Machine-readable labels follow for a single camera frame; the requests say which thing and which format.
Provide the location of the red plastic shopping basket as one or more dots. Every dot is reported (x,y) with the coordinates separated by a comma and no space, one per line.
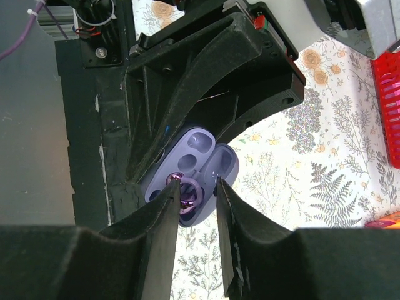
(385,70)

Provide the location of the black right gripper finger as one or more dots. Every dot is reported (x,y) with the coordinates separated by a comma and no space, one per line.
(159,96)
(131,259)
(262,260)
(228,115)

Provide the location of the purple metallic earbud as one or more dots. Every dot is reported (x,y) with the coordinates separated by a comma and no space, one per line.
(191,197)

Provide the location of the orange snack box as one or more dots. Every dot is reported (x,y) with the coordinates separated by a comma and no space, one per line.
(390,221)

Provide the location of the floral patterned table mat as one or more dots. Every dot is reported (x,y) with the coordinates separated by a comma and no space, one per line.
(323,163)

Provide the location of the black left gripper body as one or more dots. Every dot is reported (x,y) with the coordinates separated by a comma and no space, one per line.
(211,31)

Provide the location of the lavender earbud charging case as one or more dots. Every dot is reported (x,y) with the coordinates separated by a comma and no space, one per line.
(195,153)

